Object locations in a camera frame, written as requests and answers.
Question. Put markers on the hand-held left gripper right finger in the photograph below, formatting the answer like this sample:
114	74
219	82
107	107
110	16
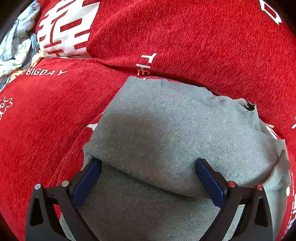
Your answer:
210	182

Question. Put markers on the grey sweater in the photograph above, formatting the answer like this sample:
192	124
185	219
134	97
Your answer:
161	129

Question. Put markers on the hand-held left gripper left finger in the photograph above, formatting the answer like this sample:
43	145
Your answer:
86	182

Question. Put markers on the grey-blue cloth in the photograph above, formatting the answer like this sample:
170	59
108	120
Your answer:
33	49

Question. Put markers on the red printed blanket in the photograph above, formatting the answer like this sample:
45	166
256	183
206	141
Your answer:
185	34

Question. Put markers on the light floral cloth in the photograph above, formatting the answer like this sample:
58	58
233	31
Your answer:
16	44

